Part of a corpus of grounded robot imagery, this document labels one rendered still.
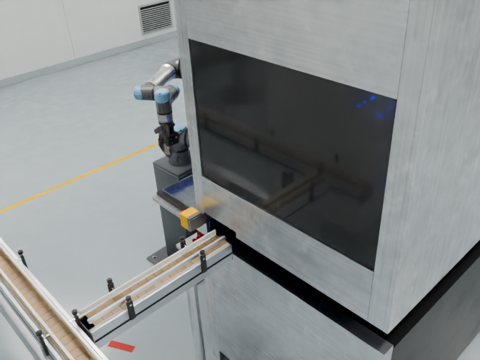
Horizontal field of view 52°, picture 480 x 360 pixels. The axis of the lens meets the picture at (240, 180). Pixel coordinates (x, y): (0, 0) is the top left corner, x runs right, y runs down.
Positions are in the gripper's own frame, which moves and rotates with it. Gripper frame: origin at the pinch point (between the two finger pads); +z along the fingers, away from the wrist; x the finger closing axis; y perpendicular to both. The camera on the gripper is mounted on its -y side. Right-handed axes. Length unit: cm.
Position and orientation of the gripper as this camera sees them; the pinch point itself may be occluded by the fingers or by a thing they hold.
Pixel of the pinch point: (168, 154)
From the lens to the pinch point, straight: 256.6
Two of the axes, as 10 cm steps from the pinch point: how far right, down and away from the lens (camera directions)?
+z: 0.4, 8.5, 5.3
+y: 6.3, 3.9, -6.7
